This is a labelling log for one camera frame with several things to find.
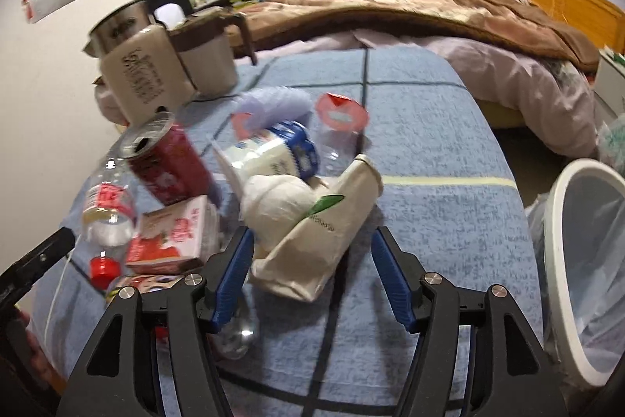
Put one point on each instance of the blue and white yogurt pack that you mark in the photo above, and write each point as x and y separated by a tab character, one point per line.
293	148

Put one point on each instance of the crumpled white tissue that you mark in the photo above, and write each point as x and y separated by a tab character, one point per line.
273	202

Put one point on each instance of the red drink carton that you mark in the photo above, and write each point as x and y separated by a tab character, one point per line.
166	236

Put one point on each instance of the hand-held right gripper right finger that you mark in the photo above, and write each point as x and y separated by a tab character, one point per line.
390	280

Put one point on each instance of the white-rimmed bin with liner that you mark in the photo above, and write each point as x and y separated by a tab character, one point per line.
556	251

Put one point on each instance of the white paper bag green leaf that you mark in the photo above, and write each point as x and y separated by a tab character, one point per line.
322	241

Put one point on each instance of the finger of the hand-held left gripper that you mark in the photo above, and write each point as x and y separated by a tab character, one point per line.
39	257

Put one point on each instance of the red drink can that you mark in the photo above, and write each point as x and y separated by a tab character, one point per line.
166	168

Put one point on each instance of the small pink plastic lid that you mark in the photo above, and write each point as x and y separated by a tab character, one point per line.
241	124

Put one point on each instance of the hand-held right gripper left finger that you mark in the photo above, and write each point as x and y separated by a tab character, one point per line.
234	273

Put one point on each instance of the cream mug with brown band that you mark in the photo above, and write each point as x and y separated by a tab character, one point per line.
210	65

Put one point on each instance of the bed with brown blanket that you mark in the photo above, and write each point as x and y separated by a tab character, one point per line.
439	7

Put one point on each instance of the clear bottle with cartoon label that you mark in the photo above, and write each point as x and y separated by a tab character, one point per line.
234	339

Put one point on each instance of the clear cup with red lid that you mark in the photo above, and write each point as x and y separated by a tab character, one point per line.
342	114

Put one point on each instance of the clear bottle with red cap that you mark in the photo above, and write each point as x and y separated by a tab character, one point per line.
105	202

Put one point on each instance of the pink bed sheet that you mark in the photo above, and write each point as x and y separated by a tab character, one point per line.
527	80

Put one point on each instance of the cream and steel electric kettle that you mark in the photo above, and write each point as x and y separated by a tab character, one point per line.
141	70

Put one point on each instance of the white bedside cabinet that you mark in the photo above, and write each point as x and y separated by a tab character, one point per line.
610	80

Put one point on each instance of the green patterned plastic bag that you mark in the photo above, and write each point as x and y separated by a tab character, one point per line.
615	139

